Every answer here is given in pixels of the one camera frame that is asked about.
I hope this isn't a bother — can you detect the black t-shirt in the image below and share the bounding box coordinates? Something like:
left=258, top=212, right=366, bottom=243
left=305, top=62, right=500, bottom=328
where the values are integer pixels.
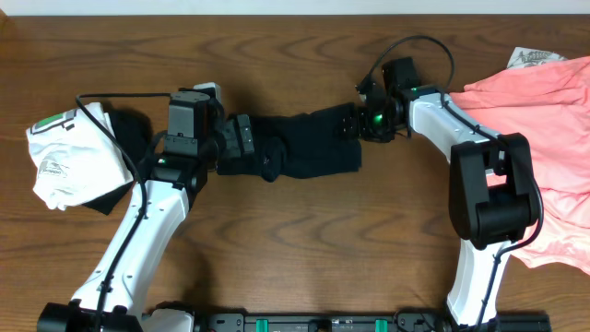
left=217, top=102, right=362, bottom=183

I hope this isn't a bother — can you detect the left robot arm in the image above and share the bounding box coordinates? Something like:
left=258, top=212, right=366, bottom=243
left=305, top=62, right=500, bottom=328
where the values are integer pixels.
left=36, top=115, right=254, bottom=332

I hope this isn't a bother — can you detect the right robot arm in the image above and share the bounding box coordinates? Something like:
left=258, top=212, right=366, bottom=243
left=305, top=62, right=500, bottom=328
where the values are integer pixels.
left=343, top=77, right=546, bottom=331

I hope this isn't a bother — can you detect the black folded garment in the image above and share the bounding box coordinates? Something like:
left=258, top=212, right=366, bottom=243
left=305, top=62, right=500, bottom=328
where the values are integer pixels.
left=83, top=108, right=153, bottom=215

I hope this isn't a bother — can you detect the white printed garment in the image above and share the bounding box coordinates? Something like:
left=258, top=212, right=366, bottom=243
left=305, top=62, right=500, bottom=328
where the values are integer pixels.
left=506, top=47, right=566, bottom=69

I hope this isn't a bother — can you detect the pink t-shirt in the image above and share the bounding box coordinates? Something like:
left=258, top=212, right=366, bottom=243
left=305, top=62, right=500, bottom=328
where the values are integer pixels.
left=451, top=57, right=589, bottom=272

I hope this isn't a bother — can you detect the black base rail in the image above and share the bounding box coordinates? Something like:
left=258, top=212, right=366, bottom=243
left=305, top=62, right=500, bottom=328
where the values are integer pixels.
left=140, top=302, right=552, bottom=332

